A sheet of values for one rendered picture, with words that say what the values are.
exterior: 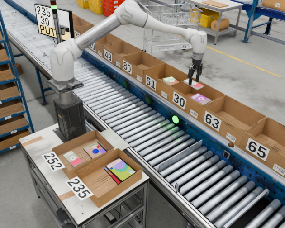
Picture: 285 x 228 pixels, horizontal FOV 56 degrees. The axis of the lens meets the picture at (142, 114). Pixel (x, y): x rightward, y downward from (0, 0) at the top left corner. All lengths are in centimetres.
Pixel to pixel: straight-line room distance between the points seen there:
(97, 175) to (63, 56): 88
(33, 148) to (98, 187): 69
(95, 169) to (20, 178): 133
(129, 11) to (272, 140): 144
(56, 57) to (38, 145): 77
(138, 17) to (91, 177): 116
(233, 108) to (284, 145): 49
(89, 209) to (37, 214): 108
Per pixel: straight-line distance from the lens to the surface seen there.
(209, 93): 254
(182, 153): 215
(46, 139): 240
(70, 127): 225
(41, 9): 306
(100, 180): 197
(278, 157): 200
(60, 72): 202
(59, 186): 201
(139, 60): 315
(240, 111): 239
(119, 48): 343
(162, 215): 272
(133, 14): 195
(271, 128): 229
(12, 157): 348
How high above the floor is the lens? 226
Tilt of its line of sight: 36 degrees down
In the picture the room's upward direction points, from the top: 1 degrees clockwise
